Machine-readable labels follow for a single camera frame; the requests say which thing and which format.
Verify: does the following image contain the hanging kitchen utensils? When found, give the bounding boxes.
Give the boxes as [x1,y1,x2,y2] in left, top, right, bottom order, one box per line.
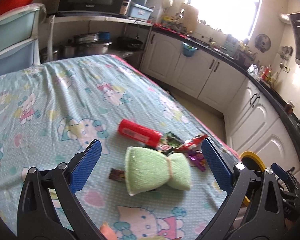
[277,45,294,62]

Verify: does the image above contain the crumpled clear plastic bag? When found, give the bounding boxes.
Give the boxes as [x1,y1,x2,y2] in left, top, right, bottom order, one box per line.
[247,64,260,77]

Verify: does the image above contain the bright window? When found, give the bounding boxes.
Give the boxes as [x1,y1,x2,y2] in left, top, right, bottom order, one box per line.
[190,0,262,37]

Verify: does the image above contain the steel kitchen shelf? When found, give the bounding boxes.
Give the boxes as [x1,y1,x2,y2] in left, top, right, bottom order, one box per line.
[49,14,153,63]

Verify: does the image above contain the small brown snack wrapper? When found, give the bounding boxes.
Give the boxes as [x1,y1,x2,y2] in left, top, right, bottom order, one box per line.
[109,169,127,182]

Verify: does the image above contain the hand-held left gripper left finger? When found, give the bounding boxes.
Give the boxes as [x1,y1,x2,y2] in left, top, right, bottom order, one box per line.
[16,139,108,240]

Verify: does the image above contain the teal organizer box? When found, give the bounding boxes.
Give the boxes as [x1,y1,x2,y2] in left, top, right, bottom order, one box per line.
[225,34,240,56]

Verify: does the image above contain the green red snack wrapper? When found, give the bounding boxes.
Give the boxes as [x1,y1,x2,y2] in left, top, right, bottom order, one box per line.
[157,132,183,156]

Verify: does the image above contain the black wok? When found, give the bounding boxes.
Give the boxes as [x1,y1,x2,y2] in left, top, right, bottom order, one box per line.
[116,36,144,51]

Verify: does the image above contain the steel cooking pot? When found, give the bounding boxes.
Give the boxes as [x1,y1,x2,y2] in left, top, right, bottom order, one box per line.
[62,32,113,58]

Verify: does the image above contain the small wall fan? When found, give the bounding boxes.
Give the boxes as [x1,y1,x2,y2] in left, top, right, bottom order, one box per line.
[254,34,272,53]

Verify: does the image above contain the red condiment bottles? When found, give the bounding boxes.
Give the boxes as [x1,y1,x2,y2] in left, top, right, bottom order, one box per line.
[260,65,273,82]

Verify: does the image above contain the white kitchen cabinets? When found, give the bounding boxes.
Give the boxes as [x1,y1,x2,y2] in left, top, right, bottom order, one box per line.
[140,30,300,180]

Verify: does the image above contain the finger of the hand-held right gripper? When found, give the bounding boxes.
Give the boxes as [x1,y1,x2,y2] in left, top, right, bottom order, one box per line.
[286,166,300,192]
[270,163,289,183]

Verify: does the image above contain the yellow rimmed black trash bin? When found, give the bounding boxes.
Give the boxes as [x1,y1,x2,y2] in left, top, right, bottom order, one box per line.
[240,151,265,206]

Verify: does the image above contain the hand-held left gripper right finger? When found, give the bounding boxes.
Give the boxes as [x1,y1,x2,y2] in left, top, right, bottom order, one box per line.
[201,137,285,240]

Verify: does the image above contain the blue plastic dish bin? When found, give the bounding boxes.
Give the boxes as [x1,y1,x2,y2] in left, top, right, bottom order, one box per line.
[127,1,155,22]

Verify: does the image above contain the green cloth bundle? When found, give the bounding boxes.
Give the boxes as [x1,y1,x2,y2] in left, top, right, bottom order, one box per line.
[124,146,192,197]

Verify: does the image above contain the purple snack wrapper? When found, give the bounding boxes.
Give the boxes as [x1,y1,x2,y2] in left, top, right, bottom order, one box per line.
[186,152,207,172]

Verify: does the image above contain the printed cartoon blanket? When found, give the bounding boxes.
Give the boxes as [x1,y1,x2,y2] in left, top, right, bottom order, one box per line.
[0,54,240,240]

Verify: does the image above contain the person's left hand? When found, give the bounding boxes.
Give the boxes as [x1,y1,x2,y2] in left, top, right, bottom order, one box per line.
[100,224,117,240]

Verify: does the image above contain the wooden cutting board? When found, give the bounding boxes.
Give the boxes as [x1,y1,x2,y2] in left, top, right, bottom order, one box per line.
[181,3,200,31]

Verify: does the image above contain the red bag roll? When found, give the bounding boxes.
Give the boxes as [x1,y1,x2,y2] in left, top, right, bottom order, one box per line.
[118,119,163,147]

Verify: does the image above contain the dark red snack wrapper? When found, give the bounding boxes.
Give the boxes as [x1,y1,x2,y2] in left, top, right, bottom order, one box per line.
[172,134,208,153]

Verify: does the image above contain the black countertop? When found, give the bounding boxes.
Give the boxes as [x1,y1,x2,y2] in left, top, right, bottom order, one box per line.
[151,26,300,155]

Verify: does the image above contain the blue hanging basket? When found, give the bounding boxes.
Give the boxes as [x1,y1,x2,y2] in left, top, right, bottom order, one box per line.
[182,42,199,58]

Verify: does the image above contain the pastel plastic drawer cabinet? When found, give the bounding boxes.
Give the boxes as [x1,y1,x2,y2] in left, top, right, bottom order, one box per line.
[0,4,47,77]

